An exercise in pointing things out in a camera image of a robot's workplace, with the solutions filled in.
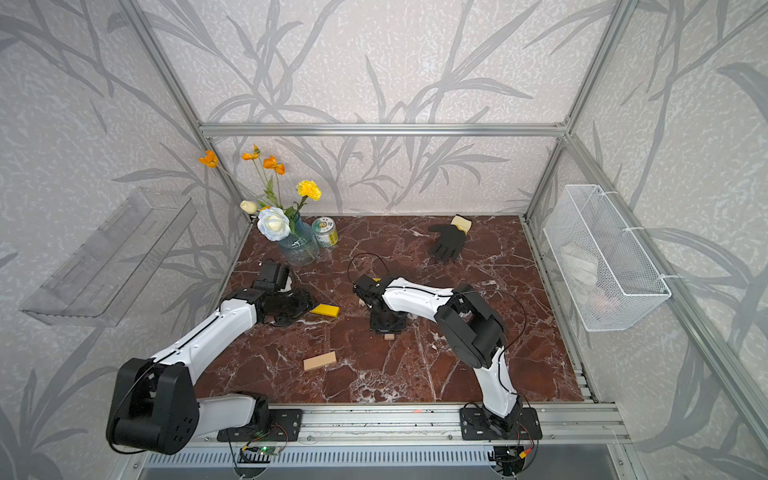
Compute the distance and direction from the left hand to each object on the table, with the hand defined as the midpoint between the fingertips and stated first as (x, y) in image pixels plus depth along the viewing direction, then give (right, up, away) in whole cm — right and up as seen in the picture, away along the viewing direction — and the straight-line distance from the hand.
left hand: (313, 305), depth 87 cm
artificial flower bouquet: (-24, +42, +19) cm, 52 cm away
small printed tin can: (-1, +23, +19) cm, 30 cm away
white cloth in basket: (+72, +13, -10) cm, 74 cm away
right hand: (+20, -8, +3) cm, 22 cm away
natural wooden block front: (+3, -15, -2) cm, 16 cm away
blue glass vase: (-9, +17, +17) cm, 26 cm away
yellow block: (+2, -3, +7) cm, 8 cm away
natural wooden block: (+22, -9, 0) cm, 24 cm away
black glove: (+46, +20, +29) cm, 58 cm away
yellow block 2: (+20, +9, -11) cm, 25 cm away
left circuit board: (-6, -31, -16) cm, 36 cm away
